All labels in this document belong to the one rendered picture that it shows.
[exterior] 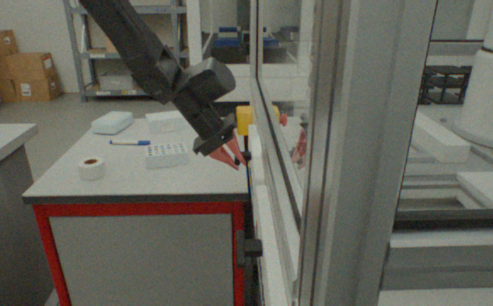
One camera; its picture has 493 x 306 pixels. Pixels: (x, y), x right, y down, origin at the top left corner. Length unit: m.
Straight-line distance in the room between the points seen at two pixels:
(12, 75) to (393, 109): 5.23
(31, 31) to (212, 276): 4.80
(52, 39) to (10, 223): 4.06
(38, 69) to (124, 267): 4.22
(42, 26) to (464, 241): 5.40
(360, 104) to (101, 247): 1.00
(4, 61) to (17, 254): 3.87
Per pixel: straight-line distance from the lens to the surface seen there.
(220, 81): 0.65
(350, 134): 0.20
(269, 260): 0.47
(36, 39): 5.56
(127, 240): 1.09
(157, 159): 1.10
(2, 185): 1.56
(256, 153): 0.75
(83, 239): 1.13
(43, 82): 5.20
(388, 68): 0.20
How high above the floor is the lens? 1.23
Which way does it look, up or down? 24 degrees down
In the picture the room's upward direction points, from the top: straight up
